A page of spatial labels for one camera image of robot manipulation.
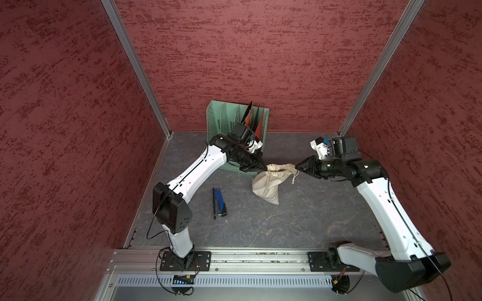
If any right aluminium corner post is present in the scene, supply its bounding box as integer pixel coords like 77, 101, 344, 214
338, 0, 424, 136

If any beige cloth soil bag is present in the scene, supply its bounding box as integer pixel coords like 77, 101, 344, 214
252, 164, 299, 205

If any black mounting plate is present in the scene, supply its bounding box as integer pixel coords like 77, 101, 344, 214
159, 251, 212, 272
307, 251, 360, 273

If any red folder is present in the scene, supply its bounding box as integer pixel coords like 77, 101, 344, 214
254, 113, 264, 139

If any aluminium corner post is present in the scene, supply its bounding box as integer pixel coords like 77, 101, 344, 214
101, 0, 172, 139
338, 0, 424, 136

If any black folder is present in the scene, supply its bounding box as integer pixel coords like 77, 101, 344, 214
241, 102, 252, 125

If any green perforated file organizer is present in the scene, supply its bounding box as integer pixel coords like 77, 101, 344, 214
206, 100, 269, 151

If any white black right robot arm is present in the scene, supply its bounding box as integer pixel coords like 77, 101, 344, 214
296, 156, 451, 293

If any orange folder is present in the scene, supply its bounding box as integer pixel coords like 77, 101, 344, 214
244, 109, 252, 126

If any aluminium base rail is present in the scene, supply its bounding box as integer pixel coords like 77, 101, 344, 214
107, 246, 400, 275

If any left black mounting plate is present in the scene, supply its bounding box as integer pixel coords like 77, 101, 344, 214
159, 251, 212, 272

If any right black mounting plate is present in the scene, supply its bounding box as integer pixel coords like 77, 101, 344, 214
307, 251, 360, 273

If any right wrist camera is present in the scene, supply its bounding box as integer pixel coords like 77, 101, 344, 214
310, 137, 362, 163

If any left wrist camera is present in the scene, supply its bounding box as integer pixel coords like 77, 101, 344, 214
228, 123, 263, 153

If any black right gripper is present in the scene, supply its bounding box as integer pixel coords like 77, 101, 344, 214
294, 154, 345, 178

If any blue black stapler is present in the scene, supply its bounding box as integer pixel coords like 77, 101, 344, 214
213, 188, 227, 219

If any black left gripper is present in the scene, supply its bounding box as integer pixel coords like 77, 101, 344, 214
230, 144, 267, 171

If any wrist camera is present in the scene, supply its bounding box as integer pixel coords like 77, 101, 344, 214
228, 123, 263, 153
310, 137, 362, 163

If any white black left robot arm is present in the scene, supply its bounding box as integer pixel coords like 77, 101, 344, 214
153, 134, 267, 260

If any left aluminium corner post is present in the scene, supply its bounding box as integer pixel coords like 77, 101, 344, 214
101, 0, 172, 139

